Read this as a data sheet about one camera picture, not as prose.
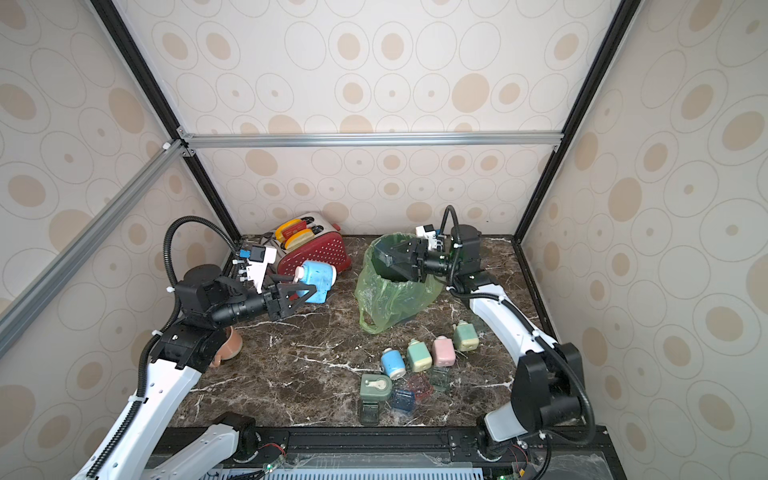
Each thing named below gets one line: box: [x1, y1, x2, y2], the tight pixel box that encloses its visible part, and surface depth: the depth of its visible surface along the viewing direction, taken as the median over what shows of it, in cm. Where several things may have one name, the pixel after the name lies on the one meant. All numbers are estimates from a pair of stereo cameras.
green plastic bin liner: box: [355, 233, 446, 335], surface depth 81 cm
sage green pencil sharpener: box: [360, 374, 393, 400], surface depth 78 cm
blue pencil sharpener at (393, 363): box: [381, 348, 406, 380], surface depth 81 cm
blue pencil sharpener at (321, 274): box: [293, 260, 337, 304], surface depth 63 cm
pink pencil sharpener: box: [432, 335, 456, 367], surface depth 85 cm
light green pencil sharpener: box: [407, 338, 432, 372], surface depth 83 cm
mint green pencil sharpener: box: [453, 320, 479, 352], surface depth 87 cm
